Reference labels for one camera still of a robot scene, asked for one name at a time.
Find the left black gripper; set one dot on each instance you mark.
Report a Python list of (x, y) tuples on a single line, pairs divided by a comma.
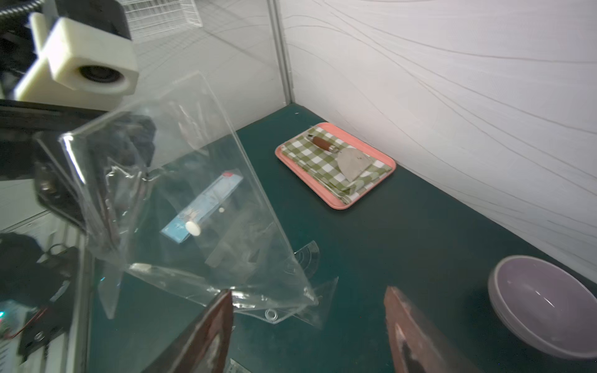
[(30, 149)]

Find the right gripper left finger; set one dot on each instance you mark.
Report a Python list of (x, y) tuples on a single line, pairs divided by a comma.
[(203, 346)]

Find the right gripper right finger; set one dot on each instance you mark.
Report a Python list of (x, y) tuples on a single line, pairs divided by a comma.
[(416, 344)]

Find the clear plastic pouch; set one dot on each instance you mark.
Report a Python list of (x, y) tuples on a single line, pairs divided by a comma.
[(168, 195)]

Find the blue ruler set package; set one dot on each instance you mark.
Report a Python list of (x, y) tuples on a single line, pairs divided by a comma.
[(190, 220)]

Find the clear protractor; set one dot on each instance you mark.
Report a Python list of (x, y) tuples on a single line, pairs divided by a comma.
[(308, 258)]

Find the clear triangle set square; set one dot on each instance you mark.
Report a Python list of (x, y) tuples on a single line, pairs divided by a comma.
[(317, 315)]

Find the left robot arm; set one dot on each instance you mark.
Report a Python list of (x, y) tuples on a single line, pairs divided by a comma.
[(32, 279)]

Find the plain lilac bowl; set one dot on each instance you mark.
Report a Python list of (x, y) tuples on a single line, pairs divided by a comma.
[(544, 306)]

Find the green checked cloth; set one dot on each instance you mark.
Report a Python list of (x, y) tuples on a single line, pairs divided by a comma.
[(322, 166)]

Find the pink plastic tray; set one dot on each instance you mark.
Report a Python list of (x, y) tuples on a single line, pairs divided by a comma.
[(357, 144)]

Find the white wire wall basket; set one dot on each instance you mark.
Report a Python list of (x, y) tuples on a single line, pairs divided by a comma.
[(153, 19)]

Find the wooden handled metal spatula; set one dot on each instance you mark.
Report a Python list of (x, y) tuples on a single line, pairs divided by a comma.
[(351, 162)]

